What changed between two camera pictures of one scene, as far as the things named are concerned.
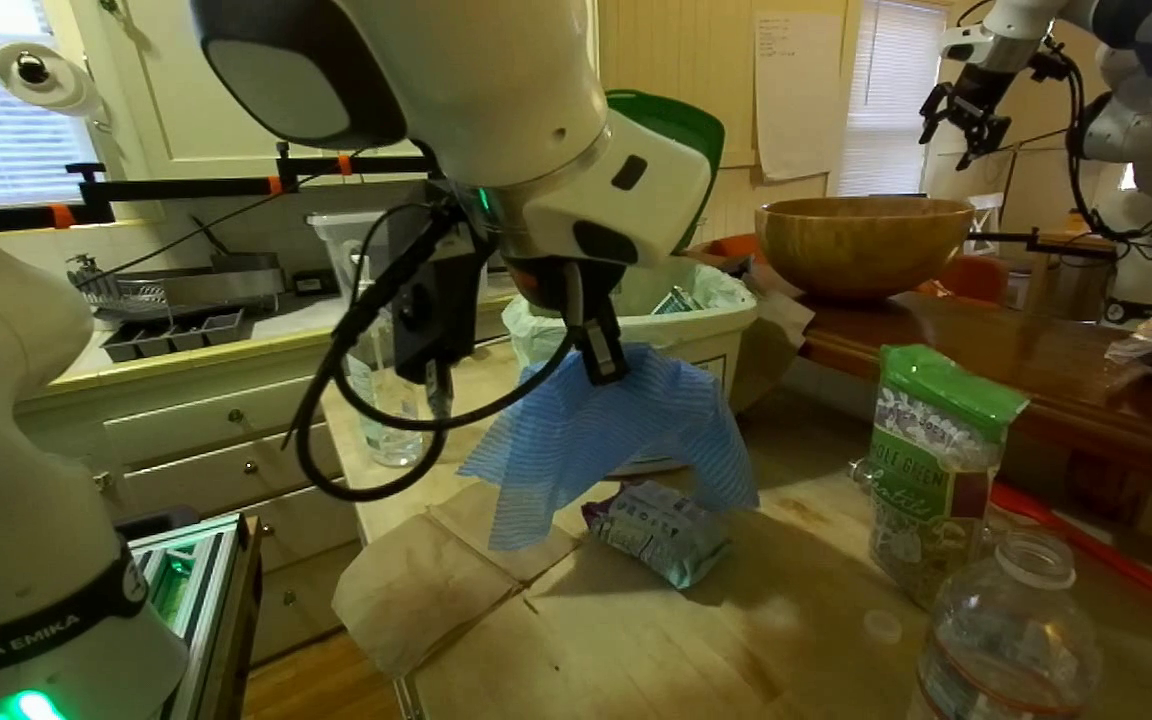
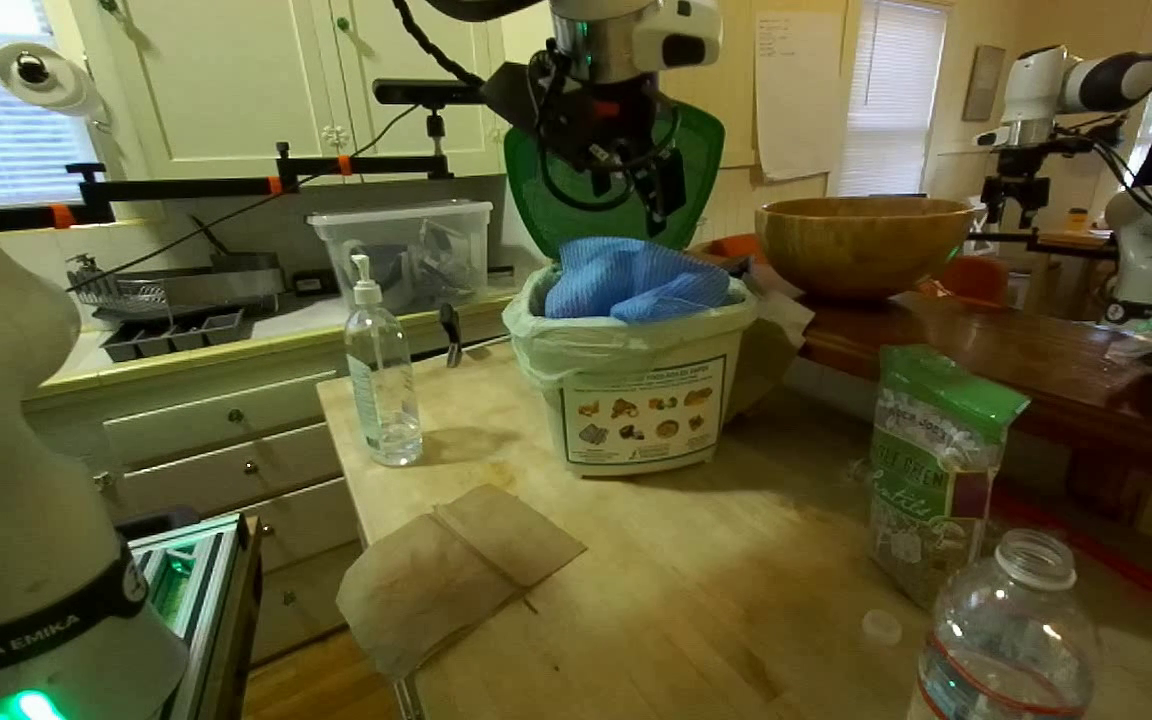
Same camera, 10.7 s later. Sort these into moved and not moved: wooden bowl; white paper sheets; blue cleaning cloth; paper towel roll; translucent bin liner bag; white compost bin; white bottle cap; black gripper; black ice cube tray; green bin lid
Moved: black gripper; blue cleaning cloth; white compost bin; translucent bin liner bag
Not moved: wooden bowl; paper towel roll; black ice cube tray; white bottle cap; white paper sheets; green bin lid
